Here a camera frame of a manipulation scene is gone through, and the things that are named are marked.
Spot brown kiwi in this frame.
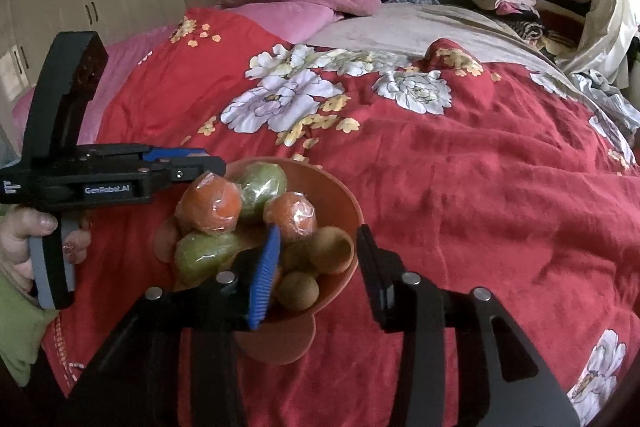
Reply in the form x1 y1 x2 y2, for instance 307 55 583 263
276 271 320 311
280 239 314 273
307 227 354 275

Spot orange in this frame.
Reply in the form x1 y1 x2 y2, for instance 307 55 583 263
262 192 318 244
175 171 242 235

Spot pink plastic bowl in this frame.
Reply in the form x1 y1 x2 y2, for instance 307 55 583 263
152 156 366 367

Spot green fruit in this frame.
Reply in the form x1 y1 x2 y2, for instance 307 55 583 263
175 232 250 286
234 161 288 220

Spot green sleeve forearm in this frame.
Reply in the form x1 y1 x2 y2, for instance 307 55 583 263
0 273 58 387

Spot person's left hand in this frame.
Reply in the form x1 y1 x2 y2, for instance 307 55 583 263
1 206 91 294

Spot red floral quilt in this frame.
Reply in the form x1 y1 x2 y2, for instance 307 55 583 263
41 5 640 427

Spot pink blanket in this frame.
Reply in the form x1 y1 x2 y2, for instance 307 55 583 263
11 0 383 148

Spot beige bed sheet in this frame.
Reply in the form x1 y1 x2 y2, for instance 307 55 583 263
306 3 565 79

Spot pile of folded clothes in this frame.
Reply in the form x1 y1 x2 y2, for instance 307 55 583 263
471 0 591 58

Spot cream curtain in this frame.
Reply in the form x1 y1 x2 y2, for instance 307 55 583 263
556 0 639 83

